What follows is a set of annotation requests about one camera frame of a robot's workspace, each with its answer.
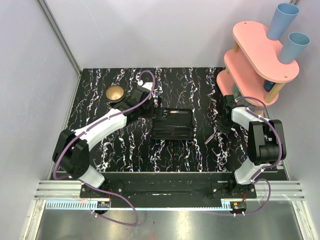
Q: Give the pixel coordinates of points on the bronze bowl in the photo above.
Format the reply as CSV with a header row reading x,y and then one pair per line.
x,y
115,93

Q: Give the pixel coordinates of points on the black zip tool case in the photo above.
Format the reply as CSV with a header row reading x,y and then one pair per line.
x,y
174,127

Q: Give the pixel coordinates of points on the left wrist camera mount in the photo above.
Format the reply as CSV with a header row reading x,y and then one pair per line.
x,y
145,85

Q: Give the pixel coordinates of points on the aluminium rail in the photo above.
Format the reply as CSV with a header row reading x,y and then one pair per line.
x,y
50,189

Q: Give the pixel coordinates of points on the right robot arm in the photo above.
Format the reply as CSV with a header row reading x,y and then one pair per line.
x,y
266,145

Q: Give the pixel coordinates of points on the pink three-tier shelf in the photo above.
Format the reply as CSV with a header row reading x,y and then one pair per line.
x,y
254,59

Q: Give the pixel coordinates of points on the silver scissors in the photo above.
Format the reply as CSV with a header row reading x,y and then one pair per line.
x,y
171,112
212,137

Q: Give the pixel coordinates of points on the blue cup lower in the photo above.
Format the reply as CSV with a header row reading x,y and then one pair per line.
x,y
295,45

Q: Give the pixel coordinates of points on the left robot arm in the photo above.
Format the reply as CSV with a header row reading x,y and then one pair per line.
x,y
72,150

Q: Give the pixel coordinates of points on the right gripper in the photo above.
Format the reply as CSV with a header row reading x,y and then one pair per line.
x,y
222,128

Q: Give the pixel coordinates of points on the dark blue cup on shelf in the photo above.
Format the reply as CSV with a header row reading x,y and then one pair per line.
x,y
268,85

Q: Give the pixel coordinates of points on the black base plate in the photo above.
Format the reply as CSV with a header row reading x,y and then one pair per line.
x,y
205,184

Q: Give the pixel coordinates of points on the blue cup upper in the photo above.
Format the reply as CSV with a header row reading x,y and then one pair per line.
x,y
284,15

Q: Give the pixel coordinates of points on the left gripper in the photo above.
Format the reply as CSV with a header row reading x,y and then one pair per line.
x,y
152,106

